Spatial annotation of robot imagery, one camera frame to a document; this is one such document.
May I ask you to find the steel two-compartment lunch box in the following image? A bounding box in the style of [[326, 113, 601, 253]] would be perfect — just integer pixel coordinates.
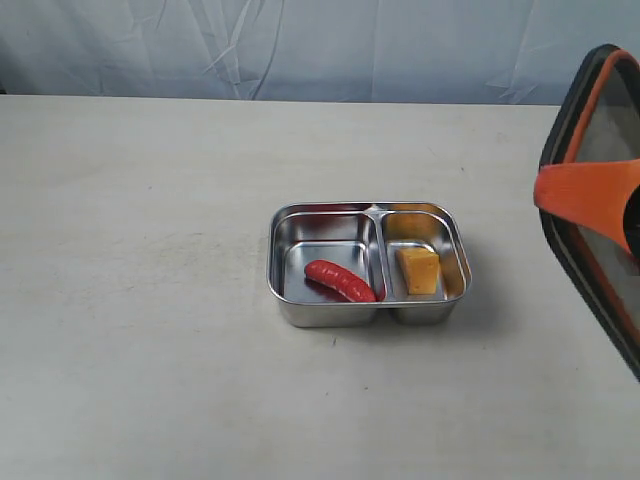
[[267, 201, 472, 328]]

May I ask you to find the dark transparent lunch box lid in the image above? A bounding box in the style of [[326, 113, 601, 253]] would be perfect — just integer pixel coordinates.
[[536, 44, 639, 374]]

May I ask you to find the red toy sausage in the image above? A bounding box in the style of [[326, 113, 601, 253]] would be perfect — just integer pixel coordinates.
[[304, 259, 377, 303]]

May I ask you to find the light blue backdrop cloth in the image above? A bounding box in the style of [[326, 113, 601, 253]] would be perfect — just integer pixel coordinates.
[[1, 1, 639, 104]]

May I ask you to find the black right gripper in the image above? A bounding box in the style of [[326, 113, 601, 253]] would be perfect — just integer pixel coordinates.
[[533, 159, 640, 259]]

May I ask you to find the yellow toy cheese wedge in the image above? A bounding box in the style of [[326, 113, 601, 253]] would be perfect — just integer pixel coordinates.
[[396, 247, 440, 295]]

